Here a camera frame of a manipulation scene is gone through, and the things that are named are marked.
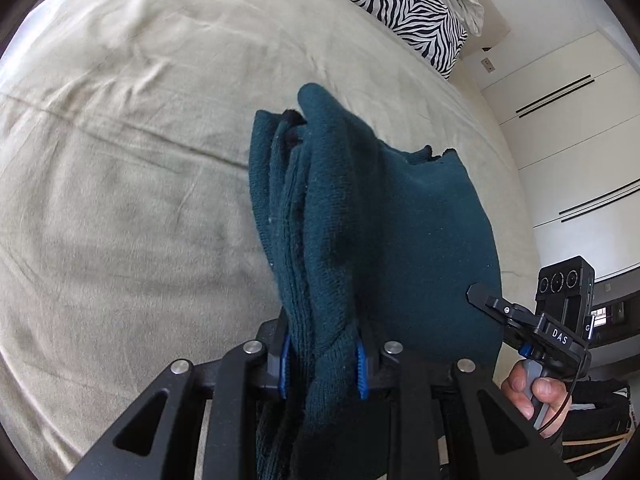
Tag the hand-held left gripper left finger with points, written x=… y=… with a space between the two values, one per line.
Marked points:
x=284 y=360

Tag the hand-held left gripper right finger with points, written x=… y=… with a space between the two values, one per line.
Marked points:
x=361 y=365

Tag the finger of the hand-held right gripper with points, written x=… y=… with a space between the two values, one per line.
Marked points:
x=500 y=305
x=517 y=342

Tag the dark teal knit sweater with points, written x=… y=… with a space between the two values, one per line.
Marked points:
x=390 y=210

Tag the person's right forearm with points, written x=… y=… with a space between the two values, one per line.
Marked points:
x=554 y=442

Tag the person's right hand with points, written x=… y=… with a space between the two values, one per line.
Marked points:
x=520 y=395

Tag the white wardrobe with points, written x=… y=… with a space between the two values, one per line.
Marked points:
x=575 y=135

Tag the bed with beige sheet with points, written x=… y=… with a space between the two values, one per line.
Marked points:
x=125 y=160

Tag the zebra print pillow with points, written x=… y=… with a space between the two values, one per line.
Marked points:
x=400 y=5

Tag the small wall socket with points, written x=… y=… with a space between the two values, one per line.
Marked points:
x=488 y=65

